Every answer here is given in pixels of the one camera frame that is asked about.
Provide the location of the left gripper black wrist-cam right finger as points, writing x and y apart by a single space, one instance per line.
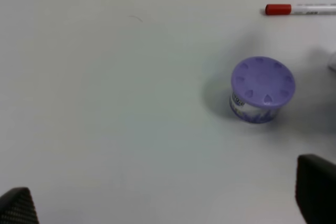
315 189

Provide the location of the left gripper black wrist-cam left finger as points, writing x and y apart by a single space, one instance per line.
17 206

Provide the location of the red capped white marker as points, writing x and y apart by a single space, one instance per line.
299 9

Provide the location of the purple lidded round container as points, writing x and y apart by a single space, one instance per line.
261 86

